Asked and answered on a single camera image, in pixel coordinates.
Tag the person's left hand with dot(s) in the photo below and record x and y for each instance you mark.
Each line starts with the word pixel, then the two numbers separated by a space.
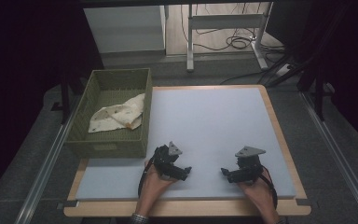
pixel 155 186

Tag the white power strip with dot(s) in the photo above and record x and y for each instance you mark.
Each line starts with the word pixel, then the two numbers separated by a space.
pixel 282 70

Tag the person's right hand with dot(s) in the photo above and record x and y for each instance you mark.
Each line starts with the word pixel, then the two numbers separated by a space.
pixel 256 189

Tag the white metal desk frame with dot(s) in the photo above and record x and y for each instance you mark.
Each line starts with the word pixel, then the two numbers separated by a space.
pixel 223 21

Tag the black tape strip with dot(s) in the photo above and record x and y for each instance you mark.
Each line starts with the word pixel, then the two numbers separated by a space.
pixel 303 202
pixel 67 204

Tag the white cabinet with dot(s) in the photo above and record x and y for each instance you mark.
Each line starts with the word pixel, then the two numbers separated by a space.
pixel 124 29

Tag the cream cloth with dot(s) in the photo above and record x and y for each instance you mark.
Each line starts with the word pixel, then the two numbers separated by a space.
pixel 118 116

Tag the grey foam mat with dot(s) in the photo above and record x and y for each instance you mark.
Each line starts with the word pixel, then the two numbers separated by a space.
pixel 211 124

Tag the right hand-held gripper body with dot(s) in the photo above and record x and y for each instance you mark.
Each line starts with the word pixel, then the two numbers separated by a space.
pixel 248 168

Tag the metal floor rail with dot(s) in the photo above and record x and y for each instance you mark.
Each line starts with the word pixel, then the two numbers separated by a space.
pixel 338 155
pixel 46 165

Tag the person's left plaid sleeve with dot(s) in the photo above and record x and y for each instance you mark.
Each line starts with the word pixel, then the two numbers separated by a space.
pixel 139 219

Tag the green woven basket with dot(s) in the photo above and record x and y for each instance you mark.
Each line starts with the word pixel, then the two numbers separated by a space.
pixel 112 143

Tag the black stand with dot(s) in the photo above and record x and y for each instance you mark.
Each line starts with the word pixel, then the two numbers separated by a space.
pixel 319 93
pixel 64 99

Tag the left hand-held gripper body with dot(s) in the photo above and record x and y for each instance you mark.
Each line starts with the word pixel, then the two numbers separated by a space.
pixel 165 160

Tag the wooden table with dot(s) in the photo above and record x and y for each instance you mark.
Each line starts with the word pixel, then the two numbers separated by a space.
pixel 199 207

